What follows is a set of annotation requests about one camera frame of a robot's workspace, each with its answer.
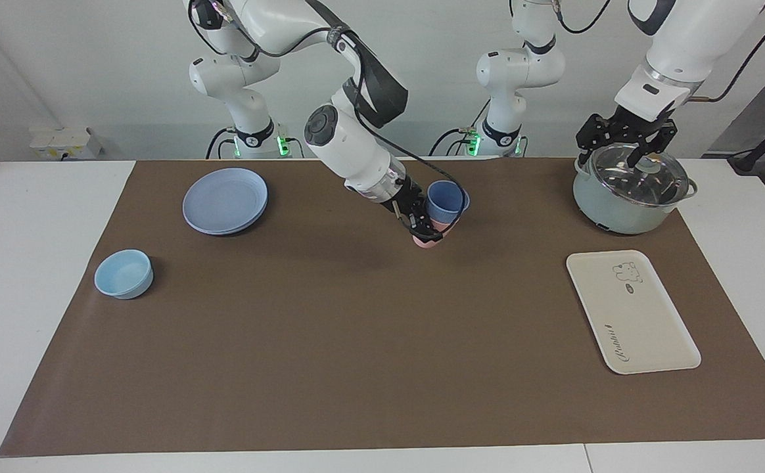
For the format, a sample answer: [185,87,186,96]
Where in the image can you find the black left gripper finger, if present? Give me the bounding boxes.
[626,121,678,169]
[576,114,620,166]

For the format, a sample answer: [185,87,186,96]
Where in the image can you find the pink plastic cup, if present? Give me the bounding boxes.
[412,217,462,250]

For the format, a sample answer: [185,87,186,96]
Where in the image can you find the blue plastic cup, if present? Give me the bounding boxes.
[425,181,470,225]

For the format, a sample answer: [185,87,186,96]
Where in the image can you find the cream rectangular tray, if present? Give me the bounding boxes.
[566,250,702,375]

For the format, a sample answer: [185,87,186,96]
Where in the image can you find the pale green cooking pot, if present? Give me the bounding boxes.
[572,155,699,235]

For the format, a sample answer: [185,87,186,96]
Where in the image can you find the brown table mat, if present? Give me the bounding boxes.
[0,158,765,457]

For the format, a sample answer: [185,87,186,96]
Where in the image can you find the blue plastic plate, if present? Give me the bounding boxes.
[182,168,269,236]

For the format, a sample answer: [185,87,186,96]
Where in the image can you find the light blue bowl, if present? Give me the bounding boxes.
[94,249,154,300]

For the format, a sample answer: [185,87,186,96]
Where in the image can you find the white power strip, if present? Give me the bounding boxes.
[30,127,104,160]

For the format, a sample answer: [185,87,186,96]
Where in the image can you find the black left base cable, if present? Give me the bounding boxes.
[429,99,492,157]

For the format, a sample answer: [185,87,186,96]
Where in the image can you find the black base cable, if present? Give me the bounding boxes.
[206,127,240,159]
[429,99,492,157]

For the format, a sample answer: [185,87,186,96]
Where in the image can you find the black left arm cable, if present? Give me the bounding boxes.
[550,0,765,103]

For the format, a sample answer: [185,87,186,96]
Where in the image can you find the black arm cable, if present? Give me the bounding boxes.
[187,0,470,221]
[550,0,765,103]

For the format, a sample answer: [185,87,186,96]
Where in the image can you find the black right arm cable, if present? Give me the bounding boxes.
[187,0,470,221]

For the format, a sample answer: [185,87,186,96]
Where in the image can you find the black right base cable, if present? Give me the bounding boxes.
[206,127,240,159]

